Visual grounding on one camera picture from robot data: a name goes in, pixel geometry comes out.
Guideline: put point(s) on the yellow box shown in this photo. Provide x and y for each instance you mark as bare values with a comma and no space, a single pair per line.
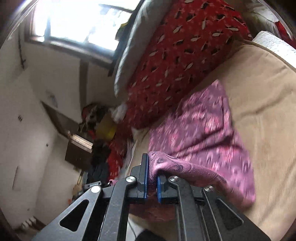
106,128

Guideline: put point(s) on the wooden furniture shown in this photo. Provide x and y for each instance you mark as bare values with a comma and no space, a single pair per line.
77,153

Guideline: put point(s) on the grey pillow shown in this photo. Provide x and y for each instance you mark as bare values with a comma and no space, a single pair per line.
146,22

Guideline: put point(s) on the red patterned pillow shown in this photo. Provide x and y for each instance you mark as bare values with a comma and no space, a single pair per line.
193,38

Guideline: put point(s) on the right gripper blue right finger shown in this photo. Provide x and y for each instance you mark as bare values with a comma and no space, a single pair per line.
161,188

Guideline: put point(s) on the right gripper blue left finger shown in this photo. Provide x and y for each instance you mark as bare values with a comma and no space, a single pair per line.
143,177

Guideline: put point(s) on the pile of clothes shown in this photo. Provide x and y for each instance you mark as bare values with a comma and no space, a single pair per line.
92,114

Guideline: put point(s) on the purple floral fleece garment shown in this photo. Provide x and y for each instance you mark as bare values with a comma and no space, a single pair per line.
198,142

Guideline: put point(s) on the plastic wrapped bedding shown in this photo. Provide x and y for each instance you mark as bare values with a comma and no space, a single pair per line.
259,17

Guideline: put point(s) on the beige fleece blanket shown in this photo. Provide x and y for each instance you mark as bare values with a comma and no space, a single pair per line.
260,87

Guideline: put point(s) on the window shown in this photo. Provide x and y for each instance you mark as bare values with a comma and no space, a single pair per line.
93,30

